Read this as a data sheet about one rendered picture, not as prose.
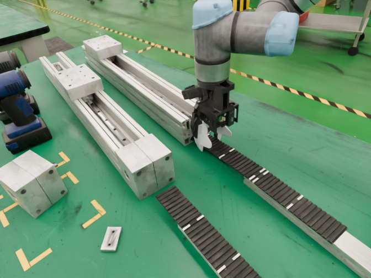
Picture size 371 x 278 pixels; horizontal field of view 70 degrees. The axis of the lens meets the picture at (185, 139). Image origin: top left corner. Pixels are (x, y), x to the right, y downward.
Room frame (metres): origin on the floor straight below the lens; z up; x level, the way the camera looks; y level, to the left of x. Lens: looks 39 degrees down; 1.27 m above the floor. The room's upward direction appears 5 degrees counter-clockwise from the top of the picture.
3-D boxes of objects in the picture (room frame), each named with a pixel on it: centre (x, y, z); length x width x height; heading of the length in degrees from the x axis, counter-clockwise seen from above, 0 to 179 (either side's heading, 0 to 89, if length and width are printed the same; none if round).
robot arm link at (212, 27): (0.53, -0.08, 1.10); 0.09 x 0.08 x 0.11; 65
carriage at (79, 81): (0.82, 0.34, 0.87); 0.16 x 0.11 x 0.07; 33
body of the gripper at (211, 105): (0.53, -0.08, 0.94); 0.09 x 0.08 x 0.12; 33
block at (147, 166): (0.46, 0.09, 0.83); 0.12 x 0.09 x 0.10; 123
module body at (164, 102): (0.93, 0.18, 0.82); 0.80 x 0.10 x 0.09; 33
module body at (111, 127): (0.82, 0.34, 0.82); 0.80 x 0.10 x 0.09; 33
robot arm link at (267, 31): (0.51, -0.17, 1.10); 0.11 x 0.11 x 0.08; 65
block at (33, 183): (0.44, 0.36, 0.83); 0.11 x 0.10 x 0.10; 142
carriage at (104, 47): (1.14, 0.31, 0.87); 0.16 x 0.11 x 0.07; 33
